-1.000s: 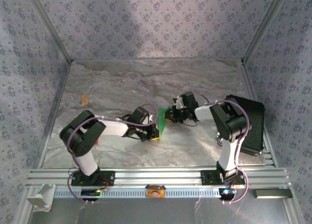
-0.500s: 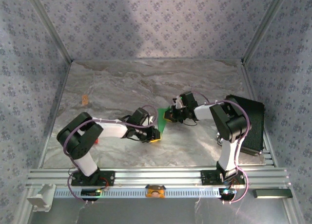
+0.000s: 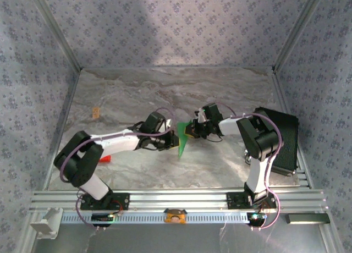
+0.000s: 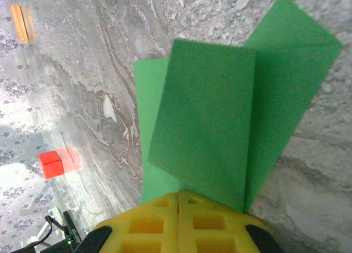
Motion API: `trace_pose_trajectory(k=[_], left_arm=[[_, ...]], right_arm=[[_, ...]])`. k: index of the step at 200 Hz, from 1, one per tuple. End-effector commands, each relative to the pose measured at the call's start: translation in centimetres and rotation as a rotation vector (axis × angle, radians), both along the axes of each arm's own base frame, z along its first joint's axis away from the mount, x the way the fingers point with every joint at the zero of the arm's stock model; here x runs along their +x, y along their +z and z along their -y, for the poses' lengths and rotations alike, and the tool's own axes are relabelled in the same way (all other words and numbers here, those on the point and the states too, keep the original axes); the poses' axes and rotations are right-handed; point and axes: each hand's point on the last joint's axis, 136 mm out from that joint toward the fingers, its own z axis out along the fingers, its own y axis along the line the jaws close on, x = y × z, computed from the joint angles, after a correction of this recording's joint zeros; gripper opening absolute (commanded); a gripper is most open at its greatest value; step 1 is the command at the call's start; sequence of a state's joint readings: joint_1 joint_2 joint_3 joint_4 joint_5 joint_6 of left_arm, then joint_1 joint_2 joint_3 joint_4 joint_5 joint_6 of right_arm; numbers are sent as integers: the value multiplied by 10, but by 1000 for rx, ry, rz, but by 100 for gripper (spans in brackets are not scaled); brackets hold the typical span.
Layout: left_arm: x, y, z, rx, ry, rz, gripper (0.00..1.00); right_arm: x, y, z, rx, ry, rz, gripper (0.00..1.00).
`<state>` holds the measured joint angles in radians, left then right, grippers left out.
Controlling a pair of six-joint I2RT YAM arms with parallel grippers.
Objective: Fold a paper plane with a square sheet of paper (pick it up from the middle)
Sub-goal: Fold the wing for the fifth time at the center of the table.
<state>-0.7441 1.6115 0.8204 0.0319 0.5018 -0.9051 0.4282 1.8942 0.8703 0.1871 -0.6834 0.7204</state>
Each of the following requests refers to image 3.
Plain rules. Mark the black mesh box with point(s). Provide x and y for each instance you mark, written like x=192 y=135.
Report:
x=288 y=137

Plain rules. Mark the black circuit board with LED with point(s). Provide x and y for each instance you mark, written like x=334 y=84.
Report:
x=101 y=217
x=255 y=217

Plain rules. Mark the white plastic bracket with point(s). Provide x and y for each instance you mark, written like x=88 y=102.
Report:
x=44 y=225

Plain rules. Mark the small orange sticker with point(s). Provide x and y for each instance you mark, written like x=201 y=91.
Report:
x=95 y=113

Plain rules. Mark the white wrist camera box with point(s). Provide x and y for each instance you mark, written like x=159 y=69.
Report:
x=200 y=116
x=168 y=123

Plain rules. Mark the green square paper sheet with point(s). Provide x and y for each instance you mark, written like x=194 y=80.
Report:
x=182 y=143

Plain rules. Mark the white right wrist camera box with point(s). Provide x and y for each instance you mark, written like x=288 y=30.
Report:
x=200 y=116

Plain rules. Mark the silver metal caster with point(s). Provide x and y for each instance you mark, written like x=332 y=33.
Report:
x=248 y=158

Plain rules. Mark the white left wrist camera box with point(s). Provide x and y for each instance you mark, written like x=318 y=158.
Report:
x=168 y=123

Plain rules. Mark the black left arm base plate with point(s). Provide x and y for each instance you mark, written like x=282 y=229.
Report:
x=121 y=200

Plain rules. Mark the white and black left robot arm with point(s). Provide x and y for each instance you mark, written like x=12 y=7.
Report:
x=115 y=143

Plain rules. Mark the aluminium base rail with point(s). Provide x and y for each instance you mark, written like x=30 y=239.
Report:
x=178 y=199

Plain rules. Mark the aluminium frame post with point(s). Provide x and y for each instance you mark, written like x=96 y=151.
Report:
x=297 y=30
x=57 y=30

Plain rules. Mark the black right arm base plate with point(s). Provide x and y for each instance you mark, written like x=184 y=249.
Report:
x=235 y=200

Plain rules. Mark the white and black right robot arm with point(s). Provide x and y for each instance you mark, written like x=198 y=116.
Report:
x=258 y=173

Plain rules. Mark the small red plastic block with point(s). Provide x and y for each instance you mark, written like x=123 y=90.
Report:
x=106 y=159

